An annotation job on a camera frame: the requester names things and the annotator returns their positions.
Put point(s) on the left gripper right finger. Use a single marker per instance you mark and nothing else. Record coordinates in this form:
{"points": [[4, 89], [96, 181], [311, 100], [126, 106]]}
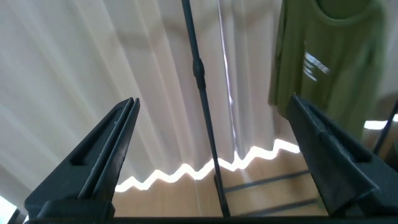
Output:
{"points": [[329, 168]]}

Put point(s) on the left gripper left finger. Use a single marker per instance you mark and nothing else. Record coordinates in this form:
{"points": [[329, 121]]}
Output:
{"points": [[59, 189]]}

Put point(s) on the green long-sleeved shirt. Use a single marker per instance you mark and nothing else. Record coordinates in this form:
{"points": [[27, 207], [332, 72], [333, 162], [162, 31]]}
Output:
{"points": [[342, 46]]}

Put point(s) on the black clothes rack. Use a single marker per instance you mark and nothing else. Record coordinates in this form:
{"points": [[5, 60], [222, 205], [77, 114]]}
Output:
{"points": [[199, 71]]}

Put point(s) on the beige curtain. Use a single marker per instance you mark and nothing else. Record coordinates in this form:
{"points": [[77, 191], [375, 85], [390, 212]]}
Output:
{"points": [[77, 77]]}

